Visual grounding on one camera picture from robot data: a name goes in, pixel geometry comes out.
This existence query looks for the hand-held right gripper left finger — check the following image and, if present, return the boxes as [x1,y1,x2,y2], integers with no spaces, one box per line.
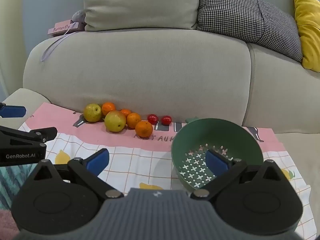
[26,148,125,200]

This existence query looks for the yellow-green apple right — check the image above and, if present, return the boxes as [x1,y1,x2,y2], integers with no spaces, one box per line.
[104,110,127,133]

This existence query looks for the grey plush toy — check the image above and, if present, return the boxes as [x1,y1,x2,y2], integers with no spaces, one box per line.
[72,10,87,23]

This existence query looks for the yellow-green apple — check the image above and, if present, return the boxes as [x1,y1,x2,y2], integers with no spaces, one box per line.
[104,110,127,133]
[83,103,103,123]

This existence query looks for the pink gift box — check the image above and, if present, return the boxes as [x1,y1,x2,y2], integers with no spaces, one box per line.
[47,19,87,36]

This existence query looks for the lavender ribbon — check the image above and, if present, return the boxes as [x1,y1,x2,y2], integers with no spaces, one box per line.
[41,22,78,62]

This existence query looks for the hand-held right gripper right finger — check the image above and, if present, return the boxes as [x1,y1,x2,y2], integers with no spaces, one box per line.
[189,149,292,200]

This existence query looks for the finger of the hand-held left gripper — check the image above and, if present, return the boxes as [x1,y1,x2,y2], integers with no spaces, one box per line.
[0,102,27,119]
[0,126,58,147]

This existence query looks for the yellow cushion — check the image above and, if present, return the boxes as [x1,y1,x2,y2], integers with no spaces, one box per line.
[291,0,320,73]

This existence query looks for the beige cushion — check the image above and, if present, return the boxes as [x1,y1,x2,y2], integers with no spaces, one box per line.
[84,0,200,32]

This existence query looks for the pink checked printed cloth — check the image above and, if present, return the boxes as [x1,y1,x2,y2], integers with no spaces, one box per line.
[18,102,313,240]

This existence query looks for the yellow-green apple left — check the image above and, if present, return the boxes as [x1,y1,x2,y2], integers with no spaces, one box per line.
[83,103,103,123]

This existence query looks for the green colander bowl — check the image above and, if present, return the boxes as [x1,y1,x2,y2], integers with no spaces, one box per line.
[171,117,264,191]

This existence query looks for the teal striped cloth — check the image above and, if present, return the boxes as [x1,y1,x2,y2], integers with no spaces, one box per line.
[0,163,36,211]

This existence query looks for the houndstooth cushion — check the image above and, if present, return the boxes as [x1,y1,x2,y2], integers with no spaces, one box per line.
[196,0,304,63]

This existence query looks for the grey sofa cushion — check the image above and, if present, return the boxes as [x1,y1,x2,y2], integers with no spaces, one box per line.
[0,26,320,205]

